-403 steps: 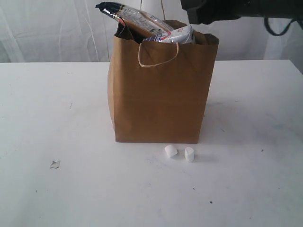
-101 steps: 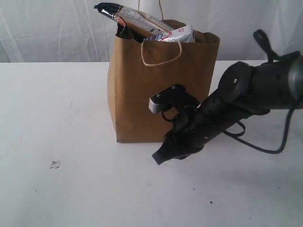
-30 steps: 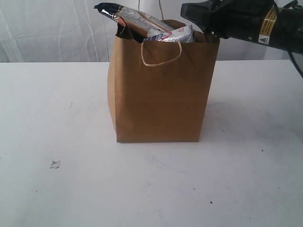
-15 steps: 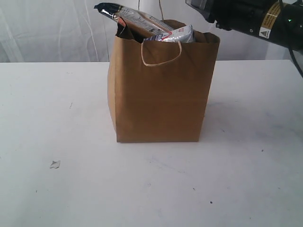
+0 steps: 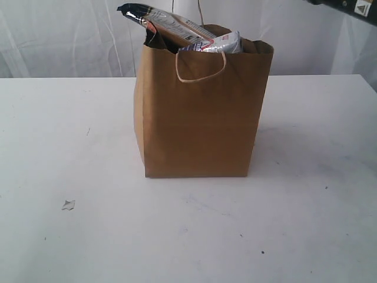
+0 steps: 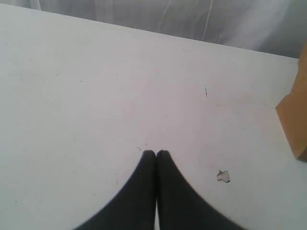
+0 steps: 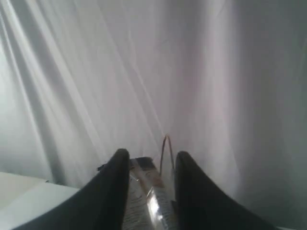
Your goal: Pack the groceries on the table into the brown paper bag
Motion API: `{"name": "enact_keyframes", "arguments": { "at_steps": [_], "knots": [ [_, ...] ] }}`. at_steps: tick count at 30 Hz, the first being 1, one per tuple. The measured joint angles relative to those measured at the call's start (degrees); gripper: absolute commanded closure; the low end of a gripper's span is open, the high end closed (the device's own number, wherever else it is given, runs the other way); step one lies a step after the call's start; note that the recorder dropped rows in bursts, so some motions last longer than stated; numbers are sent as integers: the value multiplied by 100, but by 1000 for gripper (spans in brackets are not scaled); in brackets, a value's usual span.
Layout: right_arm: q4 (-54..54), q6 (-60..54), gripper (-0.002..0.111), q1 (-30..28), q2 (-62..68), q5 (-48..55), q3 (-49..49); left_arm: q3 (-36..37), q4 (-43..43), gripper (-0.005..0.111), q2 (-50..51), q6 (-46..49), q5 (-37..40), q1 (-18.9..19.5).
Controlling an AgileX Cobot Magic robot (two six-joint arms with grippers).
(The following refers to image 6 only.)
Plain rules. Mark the small torn paper scrap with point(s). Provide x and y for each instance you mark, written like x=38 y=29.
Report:
x=223 y=176

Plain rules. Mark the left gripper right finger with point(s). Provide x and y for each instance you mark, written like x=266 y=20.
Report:
x=179 y=206

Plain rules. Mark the brown paper shopping bag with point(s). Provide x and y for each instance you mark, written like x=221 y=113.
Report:
x=292 y=111

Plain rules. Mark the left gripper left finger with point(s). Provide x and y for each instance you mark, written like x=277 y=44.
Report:
x=133 y=207

